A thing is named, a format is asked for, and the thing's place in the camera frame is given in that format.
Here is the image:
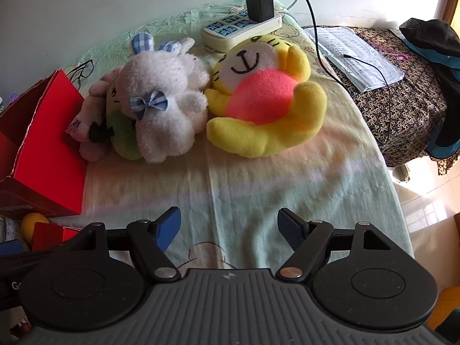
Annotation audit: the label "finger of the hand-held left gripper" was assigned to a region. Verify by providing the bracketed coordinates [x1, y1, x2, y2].
[0, 239, 74, 272]

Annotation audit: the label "black charging cable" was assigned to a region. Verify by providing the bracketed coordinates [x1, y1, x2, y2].
[252, 0, 394, 150]

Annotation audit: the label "yellow plush bear pink belly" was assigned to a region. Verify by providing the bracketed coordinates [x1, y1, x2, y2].
[206, 35, 327, 159]

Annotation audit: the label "orange object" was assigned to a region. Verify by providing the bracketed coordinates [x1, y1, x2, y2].
[428, 285, 460, 331]

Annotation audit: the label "brown patterned cloth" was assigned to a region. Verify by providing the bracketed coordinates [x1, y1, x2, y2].
[302, 25, 460, 177]

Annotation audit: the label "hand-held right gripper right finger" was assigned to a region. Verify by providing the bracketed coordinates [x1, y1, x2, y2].
[277, 208, 392, 283]

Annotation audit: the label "black frame eyeglasses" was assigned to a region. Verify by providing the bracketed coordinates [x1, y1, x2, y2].
[66, 59, 95, 84]

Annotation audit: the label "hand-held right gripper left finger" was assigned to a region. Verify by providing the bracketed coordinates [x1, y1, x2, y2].
[70, 206, 181, 283]

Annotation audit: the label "yellow gourd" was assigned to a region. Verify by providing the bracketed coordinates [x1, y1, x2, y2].
[21, 213, 50, 238]

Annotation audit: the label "printed paper sheets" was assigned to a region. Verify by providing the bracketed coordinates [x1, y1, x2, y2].
[313, 26, 405, 92]

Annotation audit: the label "black charger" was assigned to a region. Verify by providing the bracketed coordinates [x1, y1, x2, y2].
[245, 0, 275, 23]

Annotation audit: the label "red cardboard box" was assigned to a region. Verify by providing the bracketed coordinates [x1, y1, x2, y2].
[0, 69, 89, 220]

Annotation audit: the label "white power strip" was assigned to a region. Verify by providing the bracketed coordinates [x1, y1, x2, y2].
[200, 3, 283, 53]

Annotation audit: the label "dark clothing on side table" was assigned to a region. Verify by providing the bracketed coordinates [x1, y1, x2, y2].
[399, 17, 460, 159]

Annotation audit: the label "small red gift box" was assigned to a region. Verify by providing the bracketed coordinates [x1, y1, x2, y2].
[32, 222, 79, 253]

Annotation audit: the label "white plush rabbit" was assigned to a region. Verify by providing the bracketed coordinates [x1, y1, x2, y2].
[122, 32, 211, 164]

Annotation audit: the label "green plush toy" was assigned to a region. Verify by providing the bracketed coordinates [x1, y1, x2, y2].
[104, 79, 145, 161]

